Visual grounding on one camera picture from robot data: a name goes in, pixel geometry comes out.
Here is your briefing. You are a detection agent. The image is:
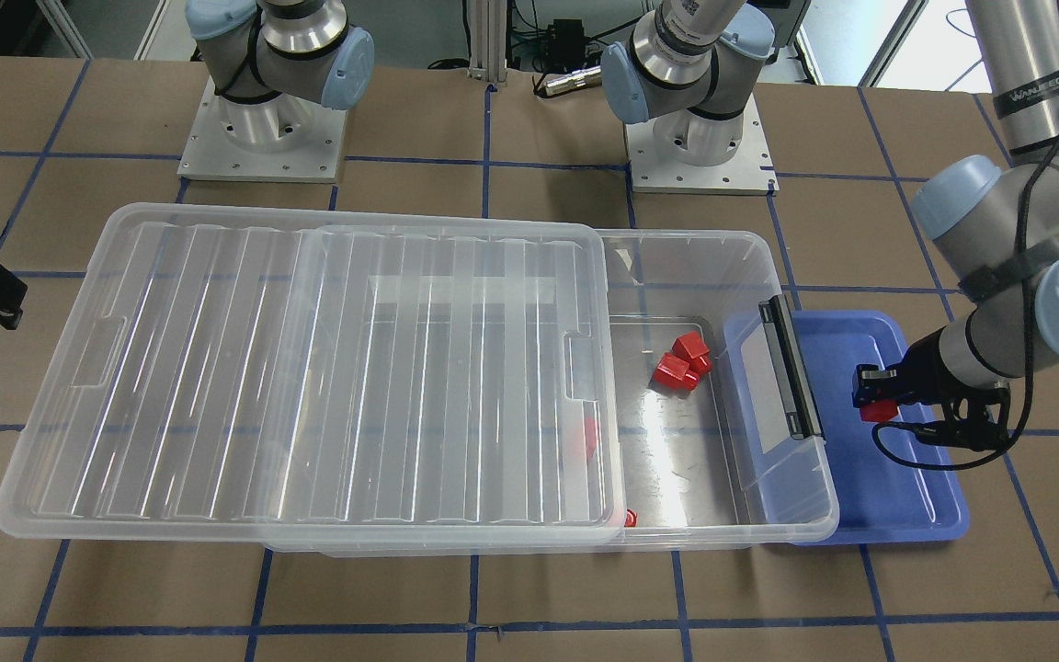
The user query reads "blue plastic tray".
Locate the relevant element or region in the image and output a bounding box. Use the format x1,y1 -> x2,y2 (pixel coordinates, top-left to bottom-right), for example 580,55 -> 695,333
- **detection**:
723,310 -> 970,547

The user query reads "black box latch handle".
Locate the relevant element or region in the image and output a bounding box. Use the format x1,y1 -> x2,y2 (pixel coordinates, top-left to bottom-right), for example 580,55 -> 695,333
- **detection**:
759,294 -> 824,440

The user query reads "aluminium frame post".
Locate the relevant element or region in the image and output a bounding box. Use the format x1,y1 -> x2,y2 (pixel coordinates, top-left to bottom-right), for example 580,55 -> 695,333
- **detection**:
462,0 -> 509,87

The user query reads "clear plastic storage box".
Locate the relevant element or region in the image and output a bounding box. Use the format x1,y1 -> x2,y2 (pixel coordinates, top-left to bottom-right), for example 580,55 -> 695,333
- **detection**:
239,223 -> 790,554

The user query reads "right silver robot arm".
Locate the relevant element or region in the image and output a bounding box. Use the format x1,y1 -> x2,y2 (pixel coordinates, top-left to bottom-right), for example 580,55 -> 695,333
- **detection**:
185,1 -> 375,177

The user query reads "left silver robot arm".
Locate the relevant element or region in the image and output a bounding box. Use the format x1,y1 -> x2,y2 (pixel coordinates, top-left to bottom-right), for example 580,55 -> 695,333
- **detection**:
599,1 -> 1059,462

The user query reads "clear plastic box lid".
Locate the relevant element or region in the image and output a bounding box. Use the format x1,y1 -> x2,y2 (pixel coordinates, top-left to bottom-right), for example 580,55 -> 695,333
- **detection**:
0,204 -> 627,554

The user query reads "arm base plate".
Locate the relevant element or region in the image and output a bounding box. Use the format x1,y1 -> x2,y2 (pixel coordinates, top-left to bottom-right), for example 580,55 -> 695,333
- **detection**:
623,96 -> 780,196
177,80 -> 349,184

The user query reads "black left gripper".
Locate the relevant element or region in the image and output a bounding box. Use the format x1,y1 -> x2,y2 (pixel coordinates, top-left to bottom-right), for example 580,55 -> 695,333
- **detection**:
852,332 -> 1013,451

